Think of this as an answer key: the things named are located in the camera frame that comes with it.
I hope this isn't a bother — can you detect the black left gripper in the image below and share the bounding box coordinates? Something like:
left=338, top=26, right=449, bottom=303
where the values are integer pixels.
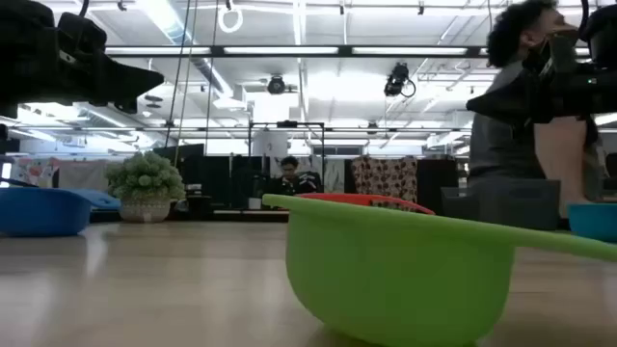
left=50, top=12, right=165, bottom=116

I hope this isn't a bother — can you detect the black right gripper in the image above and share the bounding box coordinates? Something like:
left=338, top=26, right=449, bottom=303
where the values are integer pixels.
left=466, top=62, right=617, bottom=125

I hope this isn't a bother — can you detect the teal measuring cup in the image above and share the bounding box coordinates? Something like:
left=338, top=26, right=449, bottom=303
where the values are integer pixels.
left=567, top=201, right=617, bottom=243

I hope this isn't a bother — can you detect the red measuring cup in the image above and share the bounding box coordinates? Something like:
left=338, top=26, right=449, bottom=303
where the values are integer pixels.
left=294, top=192, right=436, bottom=216

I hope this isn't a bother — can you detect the green measuring cup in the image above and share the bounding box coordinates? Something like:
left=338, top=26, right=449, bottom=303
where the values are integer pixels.
left=262, top=193, right=617, bottom=347

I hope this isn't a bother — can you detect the grey plastic basket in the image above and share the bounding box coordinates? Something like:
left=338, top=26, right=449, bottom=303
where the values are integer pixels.
left=441, top=178, right=562, bottom=231

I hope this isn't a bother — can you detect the green plant in white pot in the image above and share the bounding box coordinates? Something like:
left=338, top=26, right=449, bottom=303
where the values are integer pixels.
left=104, top=150, right=187, bottom=224

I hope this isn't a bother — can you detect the plain grey cloth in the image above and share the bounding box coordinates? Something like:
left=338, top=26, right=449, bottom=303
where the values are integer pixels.
left=57, top=159, right=111, bottom=192

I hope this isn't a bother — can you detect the overhead light bar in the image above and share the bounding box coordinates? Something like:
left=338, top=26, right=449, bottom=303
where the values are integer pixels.
left=104, top=44, right=592, bottom=59

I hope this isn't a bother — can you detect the black partition panel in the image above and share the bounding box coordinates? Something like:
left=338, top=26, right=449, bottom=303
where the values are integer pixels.
left=416, top=158, right=460, bottom=216

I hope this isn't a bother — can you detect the white floral cloth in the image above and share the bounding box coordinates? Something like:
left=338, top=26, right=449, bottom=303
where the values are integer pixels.
left=9, top=157, right=62, bottom=189

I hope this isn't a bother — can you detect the brown dotted cloth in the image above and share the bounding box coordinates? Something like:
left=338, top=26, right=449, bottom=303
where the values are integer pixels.
left=350, top=155, right=419, bottom=216

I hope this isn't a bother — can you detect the white cylinder tank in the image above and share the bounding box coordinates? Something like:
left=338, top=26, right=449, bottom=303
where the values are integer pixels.
left=251, top=130, right=290, bottom=158

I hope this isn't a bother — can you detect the leaf print cloth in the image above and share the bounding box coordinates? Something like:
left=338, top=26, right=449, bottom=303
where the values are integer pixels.
left=322, top=158, right=346, bottom=195

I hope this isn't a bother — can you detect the ceiling camera with cable loop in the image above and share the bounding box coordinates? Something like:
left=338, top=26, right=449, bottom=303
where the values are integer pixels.
left=383, top=62, right=417, bottom=99

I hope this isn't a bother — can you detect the white hanging ring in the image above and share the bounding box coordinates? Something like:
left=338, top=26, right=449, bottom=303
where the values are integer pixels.
left=217, top=4, right=245, bottom=34

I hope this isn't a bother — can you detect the round black ceiling camera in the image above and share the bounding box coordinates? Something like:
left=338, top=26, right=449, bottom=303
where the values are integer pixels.
left=266, top=74, right=287, bottom=95

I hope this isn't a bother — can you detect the black table frame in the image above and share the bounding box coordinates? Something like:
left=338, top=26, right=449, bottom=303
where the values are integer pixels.
left=89, top=209, right=290, bottom=224

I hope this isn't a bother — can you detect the black metal rack frame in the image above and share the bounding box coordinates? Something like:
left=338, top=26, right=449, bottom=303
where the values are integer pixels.
left=247, top=120, right=326, bottom=211

